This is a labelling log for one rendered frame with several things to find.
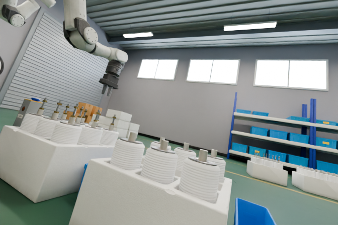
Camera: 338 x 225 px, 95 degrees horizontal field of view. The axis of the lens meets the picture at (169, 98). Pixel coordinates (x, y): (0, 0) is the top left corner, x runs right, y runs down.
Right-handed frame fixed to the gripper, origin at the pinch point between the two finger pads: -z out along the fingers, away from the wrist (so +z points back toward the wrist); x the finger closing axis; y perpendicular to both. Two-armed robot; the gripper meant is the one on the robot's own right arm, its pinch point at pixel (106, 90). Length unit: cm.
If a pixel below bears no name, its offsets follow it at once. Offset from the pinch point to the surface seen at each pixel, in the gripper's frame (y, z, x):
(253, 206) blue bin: -81, -36, 19
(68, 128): -19.4, -23.7, -23.8
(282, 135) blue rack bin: -118, 43, 436
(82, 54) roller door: 524, 198, 208
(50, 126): -7.9, -24.9, -25.3
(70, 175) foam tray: -22.6, -40.0, -18.8
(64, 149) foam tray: -23.4, -30.7, -24.8
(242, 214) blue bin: -78, -40, 19
